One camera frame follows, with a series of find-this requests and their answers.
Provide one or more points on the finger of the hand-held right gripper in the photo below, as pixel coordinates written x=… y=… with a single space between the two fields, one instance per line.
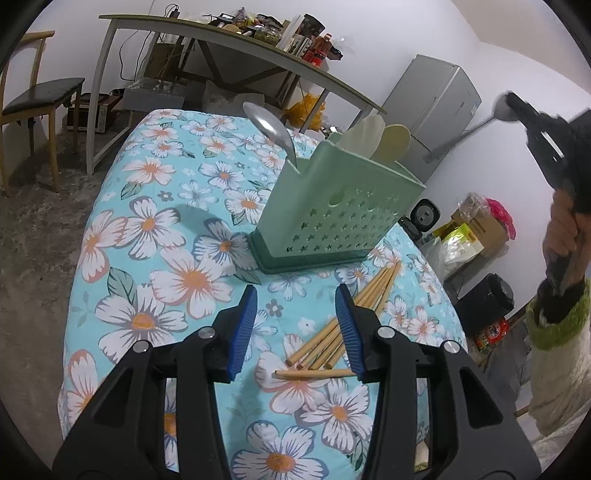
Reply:
x=522 y=105

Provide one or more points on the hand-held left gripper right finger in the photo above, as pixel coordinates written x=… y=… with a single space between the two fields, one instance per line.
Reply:
x=348 y=332

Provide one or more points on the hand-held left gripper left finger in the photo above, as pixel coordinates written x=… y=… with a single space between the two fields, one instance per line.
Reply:
x=242 y=332

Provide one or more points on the metal spoon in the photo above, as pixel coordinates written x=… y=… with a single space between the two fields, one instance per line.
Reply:
x=501 y=108
x=268 y=122

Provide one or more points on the pile of wooden chopsticks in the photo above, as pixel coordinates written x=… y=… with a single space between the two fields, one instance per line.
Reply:
x=314 y=348

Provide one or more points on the green perforated utensil holder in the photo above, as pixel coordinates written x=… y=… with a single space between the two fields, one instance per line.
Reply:
x=332 y=217

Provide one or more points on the beige plastic spoon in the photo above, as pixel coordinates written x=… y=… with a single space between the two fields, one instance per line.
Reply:
x=396 y=141

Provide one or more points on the person's right forearm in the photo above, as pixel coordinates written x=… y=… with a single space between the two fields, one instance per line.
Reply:
x=558 y=369

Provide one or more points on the person's right hand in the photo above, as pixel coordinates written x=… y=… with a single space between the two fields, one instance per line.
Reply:
x=561 y=226

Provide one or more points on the grey refrigerator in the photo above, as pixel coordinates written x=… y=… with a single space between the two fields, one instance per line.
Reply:
x=434 y=97

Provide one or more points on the pink plastic bag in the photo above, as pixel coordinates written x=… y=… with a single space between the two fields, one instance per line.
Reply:
x=501 y=214

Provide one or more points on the open cardboard box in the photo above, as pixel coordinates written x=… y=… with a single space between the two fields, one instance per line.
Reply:
x=485 y=230

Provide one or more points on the blue floral blanket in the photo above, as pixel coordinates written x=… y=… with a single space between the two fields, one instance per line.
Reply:
x=138 y=277

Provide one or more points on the small dark pot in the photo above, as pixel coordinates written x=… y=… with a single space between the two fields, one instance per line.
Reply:
x=410 y=230

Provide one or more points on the round black white appliance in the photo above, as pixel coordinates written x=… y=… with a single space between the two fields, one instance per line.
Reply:
x=425 y=214

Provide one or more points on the yellow green bag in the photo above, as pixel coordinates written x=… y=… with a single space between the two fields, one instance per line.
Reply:
x=457 y=240

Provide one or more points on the red detergent bag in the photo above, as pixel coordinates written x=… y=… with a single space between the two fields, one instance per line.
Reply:
x=491 y=334

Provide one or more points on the black bucket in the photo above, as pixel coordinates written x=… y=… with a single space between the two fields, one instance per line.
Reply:
x=489 y=295

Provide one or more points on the tall red oil bottle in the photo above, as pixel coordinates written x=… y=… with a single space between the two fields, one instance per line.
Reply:
x=324 y=44

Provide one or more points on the yellow plastic bag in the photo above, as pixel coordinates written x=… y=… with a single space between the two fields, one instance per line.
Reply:
x=307 y=108

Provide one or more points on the striped tin canister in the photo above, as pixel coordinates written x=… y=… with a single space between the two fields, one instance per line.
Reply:
x=300 y=45

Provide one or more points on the grey white sack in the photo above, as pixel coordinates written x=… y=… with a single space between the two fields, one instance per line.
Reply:
x=221 y=99

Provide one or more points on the clear plastic bin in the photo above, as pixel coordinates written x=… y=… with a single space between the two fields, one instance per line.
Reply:
x=152 y=96

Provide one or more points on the glass jar of green contents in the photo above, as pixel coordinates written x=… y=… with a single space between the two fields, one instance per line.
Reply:
x=268 y=33

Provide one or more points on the brown cardboard box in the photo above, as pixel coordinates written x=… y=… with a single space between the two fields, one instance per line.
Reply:
x=161 y=60

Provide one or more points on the wooden table with white legs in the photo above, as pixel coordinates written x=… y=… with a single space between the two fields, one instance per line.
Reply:
x=207 y=34

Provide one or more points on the wooden chair with black seat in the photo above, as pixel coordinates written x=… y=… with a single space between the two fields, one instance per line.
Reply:
x=41 y=94

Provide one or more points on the black electronic device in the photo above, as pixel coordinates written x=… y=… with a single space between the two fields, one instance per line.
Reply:
x=221 y=19

